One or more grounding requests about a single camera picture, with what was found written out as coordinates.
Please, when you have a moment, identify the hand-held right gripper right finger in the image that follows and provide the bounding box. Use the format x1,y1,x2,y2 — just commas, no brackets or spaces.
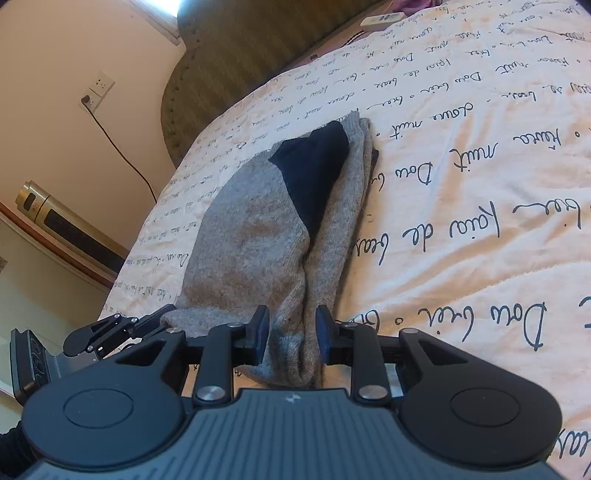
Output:
315,305,463,408

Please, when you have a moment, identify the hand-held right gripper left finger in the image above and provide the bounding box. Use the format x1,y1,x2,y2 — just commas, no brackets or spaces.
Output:
115,305,271,408

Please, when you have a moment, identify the green padded headboard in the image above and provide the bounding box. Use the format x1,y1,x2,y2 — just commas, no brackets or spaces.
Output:
160,0,386,168

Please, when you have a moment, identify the dark wall socket cable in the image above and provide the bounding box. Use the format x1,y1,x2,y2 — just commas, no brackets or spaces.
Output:
82,96,156,205

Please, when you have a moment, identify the navy and grey sweater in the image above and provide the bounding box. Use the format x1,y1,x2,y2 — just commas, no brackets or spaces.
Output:
159,111,380,389

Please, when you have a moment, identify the white script printed blanket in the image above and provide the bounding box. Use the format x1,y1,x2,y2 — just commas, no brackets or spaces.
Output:
99,0,591,480

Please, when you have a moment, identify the white remote control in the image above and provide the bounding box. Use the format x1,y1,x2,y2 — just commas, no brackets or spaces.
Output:
360,12,408,30

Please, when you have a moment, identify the gold and black tower appliance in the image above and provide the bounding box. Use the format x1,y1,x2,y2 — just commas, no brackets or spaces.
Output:
15,180,131,278

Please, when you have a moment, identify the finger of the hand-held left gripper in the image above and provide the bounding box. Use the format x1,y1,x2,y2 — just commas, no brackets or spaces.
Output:
62,308,174,361

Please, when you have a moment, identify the purple cloth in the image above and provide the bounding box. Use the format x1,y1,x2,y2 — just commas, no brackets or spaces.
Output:
399,0,445,13

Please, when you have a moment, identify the wooden bedside cabinet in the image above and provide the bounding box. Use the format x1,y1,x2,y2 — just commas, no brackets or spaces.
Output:
0,200,117,398

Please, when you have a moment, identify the white wall socket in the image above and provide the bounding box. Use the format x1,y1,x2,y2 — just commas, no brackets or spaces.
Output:
79,71,115,112

